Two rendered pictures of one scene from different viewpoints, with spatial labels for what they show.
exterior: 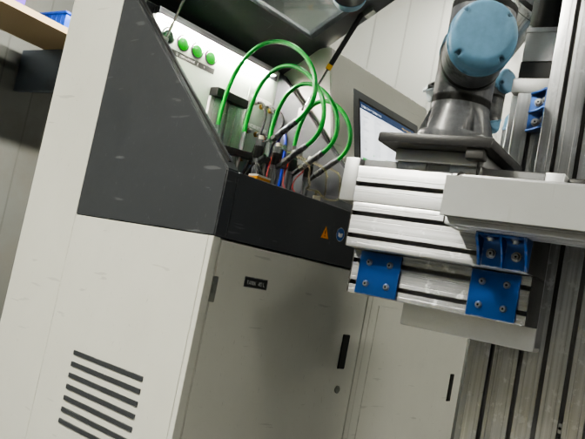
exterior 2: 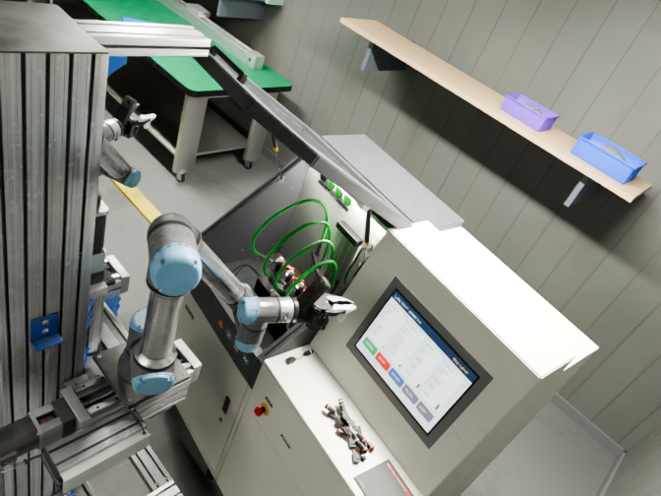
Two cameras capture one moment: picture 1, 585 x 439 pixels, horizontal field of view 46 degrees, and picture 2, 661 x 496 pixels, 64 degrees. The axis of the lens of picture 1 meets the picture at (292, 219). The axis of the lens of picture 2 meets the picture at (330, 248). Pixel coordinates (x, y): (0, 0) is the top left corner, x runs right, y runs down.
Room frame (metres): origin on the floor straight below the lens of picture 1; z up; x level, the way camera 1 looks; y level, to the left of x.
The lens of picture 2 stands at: (2.14, -1.63, 2.50)
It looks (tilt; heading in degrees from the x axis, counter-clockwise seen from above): 35 degrees down; 89
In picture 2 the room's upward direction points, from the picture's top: 23 degrees clockwise
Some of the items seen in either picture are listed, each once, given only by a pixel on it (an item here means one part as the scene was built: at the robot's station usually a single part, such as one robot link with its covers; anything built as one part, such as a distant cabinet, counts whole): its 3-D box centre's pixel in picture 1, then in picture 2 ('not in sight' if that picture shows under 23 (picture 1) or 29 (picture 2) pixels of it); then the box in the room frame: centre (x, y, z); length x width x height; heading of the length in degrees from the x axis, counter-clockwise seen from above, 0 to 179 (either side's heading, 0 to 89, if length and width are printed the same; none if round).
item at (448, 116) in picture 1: (457, 124); not in sight; (1.33, -0.28, 1.09); 0.15 x 0.15 x 0.10
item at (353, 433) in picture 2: not in sight; (348, 428); (2.47, -0.45, 1.01); 0.23 x 0.11 x 0.06; 139
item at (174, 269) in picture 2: not in sight; (162, 317); (1.82, -0.67, 1.41); 0.15 x 0.12 x 0.55; 122
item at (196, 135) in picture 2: not in sight; (140, 50); (-0.10, 3.03, 0.52); 2.95 x 1.13 x 1.04; 147
